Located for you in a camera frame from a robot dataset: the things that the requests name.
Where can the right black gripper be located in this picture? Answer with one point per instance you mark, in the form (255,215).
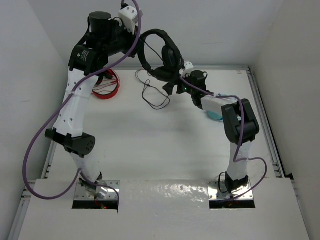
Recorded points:
(169,87)

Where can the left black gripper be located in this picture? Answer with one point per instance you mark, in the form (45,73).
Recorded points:
(119,27)

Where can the black wired headphones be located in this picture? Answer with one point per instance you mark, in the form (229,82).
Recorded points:
(171,57)

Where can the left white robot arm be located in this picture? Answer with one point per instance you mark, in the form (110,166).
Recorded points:
(68,130)

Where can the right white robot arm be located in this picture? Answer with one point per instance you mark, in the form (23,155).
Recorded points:
(239,121)

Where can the teal cat ear headphones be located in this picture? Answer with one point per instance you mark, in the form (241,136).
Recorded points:
(215,115)

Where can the red headphones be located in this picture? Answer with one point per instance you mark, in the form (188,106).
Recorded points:
(107,85)

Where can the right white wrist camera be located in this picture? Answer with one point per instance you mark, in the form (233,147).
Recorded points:
(188,68)

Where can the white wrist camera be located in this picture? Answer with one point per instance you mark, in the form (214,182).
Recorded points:
(188,68)
(130,19)

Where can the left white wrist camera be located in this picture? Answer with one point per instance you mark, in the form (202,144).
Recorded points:
(130,19)

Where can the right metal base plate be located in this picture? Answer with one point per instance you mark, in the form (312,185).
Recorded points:
(216,193)

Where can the metal base plate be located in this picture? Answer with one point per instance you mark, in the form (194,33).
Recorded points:
(216,193)
(106,192)

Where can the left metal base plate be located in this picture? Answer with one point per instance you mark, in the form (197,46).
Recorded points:
(106,192)

